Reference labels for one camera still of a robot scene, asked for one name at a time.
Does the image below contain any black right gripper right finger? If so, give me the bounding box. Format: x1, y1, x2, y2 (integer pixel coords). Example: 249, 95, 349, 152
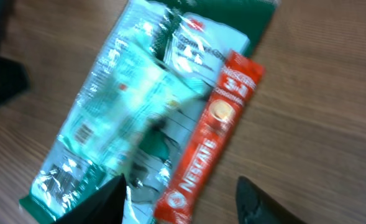
236, 176, 306, 224

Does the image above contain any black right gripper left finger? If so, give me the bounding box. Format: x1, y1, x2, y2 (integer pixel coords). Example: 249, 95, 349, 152
54, 174, 127, 224

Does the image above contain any red Nescafe coffee stick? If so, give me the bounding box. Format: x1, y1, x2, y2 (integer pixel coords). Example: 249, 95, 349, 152
153, 51, 264, 223

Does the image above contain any pale green snack packet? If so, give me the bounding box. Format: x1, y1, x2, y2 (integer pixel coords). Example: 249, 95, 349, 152
60, 41, 209, 175

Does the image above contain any green 3M gloves package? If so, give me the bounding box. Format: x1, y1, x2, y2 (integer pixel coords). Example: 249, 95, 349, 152
19, 0, 278, 223

